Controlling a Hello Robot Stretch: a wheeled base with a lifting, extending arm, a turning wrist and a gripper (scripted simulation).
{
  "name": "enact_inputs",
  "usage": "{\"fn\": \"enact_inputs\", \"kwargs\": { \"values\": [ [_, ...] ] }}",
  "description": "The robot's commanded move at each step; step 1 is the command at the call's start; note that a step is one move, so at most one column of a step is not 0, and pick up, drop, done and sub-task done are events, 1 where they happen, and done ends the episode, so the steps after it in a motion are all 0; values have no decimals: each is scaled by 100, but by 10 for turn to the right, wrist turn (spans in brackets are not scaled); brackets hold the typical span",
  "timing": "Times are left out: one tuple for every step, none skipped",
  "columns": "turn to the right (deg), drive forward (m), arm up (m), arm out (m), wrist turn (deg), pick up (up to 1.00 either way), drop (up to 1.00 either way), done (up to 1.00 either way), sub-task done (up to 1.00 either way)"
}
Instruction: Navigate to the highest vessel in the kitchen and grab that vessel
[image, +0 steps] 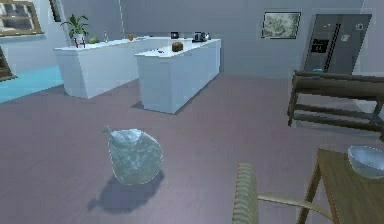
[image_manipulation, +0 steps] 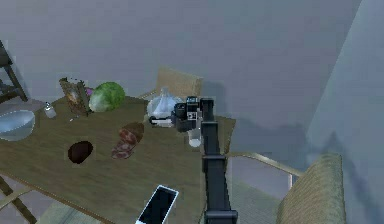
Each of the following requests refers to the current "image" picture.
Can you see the dark framed wall picture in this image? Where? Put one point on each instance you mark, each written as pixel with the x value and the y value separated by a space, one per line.
pixel 55 10

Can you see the green house plant white pot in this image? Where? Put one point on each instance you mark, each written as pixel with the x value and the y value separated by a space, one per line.
pixel 78 28

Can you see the brown bread loaf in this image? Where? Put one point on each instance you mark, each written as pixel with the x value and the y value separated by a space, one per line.
pixel 177 46

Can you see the small orange bottle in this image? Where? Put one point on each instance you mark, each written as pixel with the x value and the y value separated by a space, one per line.
pixel 130 36

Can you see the grey fridge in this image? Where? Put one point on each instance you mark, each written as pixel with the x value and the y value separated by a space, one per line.
pixel 336 45

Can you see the small black box appliance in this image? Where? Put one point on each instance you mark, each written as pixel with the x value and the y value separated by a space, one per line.
pixel 174 35

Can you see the tan wooden chair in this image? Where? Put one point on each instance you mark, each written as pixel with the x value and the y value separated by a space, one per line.
pixel 248 196

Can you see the long white kitchen counter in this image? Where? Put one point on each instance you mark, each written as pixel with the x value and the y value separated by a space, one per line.
pixel 96 66

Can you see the clear glass bottle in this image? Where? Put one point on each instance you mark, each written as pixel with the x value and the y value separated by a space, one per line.
pixel 105 36

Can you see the grey tied garbage bag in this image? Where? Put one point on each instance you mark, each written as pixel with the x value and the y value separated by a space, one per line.
pixel 135 156

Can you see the wood framed window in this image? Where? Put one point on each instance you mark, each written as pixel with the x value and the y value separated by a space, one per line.
pixel 18 17

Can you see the dark wooden slatted bench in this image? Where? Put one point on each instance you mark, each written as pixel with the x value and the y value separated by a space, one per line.
pixel 336 96

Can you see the white kitchen island counter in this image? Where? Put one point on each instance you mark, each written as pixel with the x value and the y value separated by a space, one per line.
pixel 173 78

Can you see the pale blue bowl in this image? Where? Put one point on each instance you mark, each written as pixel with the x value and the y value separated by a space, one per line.
pixel 366 161

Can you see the green round vegetable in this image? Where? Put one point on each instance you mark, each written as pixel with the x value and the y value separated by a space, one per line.
pixel 93 40

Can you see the brown wooden table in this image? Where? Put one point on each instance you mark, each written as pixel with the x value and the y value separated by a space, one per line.
pixel 350 193

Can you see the black coffee machine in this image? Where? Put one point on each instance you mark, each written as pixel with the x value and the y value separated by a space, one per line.
pixel 200 36

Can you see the framed grey wall picture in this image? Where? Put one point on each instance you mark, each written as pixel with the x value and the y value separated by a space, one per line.
pixel 281 25

